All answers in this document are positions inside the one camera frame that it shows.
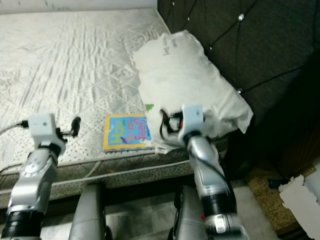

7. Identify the colourful children's book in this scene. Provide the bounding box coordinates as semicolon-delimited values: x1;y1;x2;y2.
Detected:
102;113;154;152

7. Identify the white pillow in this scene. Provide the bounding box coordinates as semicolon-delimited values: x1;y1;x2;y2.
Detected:
132;29;255;155

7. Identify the white quilted mattress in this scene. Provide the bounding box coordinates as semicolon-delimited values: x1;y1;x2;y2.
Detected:
0;6;233;207

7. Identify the grey robot left leg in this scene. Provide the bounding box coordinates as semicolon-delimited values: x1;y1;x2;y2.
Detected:
67;182;112;240

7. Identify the brown floor mat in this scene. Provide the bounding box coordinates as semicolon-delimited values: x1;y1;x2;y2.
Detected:
244;167;320;237

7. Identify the small black object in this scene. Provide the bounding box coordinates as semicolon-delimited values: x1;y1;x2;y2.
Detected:
267;178;289;190

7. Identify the white torn cardboard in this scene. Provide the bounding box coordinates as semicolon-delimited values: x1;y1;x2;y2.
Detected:
278;169;320;227

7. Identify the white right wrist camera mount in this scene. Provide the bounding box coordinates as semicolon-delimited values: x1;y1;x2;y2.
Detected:
182;103;205;136

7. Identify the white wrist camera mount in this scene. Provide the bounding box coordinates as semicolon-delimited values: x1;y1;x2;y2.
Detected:
182;103;205;136
28;113;62;147

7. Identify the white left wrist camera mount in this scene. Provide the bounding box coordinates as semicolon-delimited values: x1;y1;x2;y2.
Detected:
28;113;62;147

